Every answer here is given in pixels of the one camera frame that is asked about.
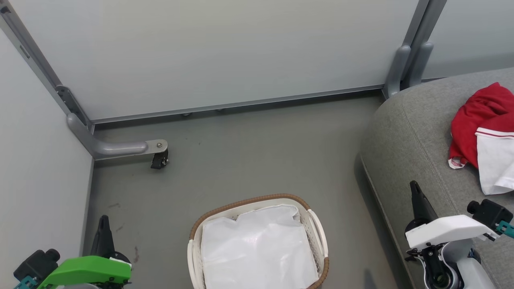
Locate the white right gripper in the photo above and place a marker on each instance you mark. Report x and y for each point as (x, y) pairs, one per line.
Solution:
(445, 230)

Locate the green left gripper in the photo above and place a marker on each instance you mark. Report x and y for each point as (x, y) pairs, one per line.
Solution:
(88, 271)

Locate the red and white jersey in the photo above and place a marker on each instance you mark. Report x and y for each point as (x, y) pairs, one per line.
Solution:
(482, 124)

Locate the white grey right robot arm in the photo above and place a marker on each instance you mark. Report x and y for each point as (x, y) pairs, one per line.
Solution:
(453, 265)

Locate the grey fabric sofa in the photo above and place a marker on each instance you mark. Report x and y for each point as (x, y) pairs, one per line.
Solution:
(417, 140)

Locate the grey curved partition foot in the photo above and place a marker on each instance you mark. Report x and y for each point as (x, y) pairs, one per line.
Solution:
(112, 147)

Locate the black caster wheel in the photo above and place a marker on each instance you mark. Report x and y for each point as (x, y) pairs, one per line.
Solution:
(159, 160)

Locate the white wicker-rimmed laundry basket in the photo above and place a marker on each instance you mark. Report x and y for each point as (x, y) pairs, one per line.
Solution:
(317, 237)

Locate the grey upright partition foot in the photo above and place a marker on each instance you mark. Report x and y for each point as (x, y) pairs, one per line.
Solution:
(395, 70)
(419, 64)

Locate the white basket liner bag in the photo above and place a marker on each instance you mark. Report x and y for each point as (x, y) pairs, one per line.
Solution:
(257, 249)

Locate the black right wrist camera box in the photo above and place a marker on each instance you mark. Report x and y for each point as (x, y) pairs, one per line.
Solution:
(490, 214)

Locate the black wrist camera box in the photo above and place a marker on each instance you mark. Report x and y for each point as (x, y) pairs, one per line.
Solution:
(490, 214)
(36, 265)

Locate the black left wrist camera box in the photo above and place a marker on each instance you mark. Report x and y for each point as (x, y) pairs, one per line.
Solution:
(36, 265)

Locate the grey partition double post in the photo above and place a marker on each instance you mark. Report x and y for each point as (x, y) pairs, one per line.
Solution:
(423, 24)

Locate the grey partition bottom rail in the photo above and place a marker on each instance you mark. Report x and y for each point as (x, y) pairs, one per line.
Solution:
(241, 103)

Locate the grey partition corner post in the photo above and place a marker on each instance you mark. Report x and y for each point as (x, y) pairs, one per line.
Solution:
(32, 52)

